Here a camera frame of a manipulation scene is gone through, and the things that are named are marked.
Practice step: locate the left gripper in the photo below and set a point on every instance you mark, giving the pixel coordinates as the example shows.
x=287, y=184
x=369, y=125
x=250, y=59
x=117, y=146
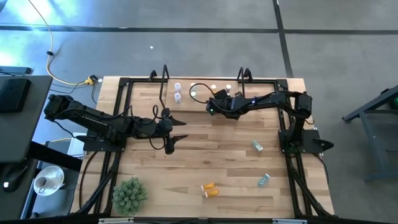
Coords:
x=163, y=129

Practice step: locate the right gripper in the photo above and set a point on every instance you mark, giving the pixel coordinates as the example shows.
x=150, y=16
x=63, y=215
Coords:
x=228, y=105

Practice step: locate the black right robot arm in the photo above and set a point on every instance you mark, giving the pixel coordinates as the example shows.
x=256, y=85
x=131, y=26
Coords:
x=273, y=98

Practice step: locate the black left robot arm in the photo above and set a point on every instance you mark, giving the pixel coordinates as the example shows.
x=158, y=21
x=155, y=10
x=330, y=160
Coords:
x=93, y=116

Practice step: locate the teal medicine bottle white cap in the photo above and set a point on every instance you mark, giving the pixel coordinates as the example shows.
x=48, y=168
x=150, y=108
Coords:
x=264, y=180

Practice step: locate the grey side shelf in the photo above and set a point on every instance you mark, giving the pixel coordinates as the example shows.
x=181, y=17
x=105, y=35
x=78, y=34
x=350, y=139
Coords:
x=59, y=202

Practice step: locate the green potted plant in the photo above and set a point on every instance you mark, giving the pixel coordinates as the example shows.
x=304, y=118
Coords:
x=129, y=196

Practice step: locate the white paper box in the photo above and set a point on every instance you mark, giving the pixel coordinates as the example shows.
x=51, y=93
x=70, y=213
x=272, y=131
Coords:
x=76, y=144

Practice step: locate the black side desk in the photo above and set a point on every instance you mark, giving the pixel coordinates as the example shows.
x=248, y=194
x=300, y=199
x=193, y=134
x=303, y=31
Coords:
x=34, y=124

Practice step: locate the white cup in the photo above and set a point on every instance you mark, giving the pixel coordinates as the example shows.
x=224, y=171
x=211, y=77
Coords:
x=42, y=183

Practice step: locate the grey metal cart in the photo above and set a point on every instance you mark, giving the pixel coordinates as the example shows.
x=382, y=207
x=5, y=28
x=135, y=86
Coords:
x=370, y=141

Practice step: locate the green object on cart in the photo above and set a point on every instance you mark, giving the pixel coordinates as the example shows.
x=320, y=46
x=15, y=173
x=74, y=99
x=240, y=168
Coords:
x=395, y=102

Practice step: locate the black box on desk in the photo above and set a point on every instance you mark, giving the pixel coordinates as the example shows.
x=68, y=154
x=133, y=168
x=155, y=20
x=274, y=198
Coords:
x=14, y=95

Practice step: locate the black computer mouse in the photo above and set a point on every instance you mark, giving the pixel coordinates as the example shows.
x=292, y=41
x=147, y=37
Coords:
x=14, y=179

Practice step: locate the black flat device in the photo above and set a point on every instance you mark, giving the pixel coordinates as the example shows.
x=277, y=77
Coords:
x=15, y=70

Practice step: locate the wooden shelf black metal frame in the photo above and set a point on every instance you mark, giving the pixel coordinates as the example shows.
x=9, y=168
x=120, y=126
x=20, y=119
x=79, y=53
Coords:
x=186, y=105

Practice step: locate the silver metal bracket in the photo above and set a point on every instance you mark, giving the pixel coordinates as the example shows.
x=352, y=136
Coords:
x=289, y=221
x=115, y=221

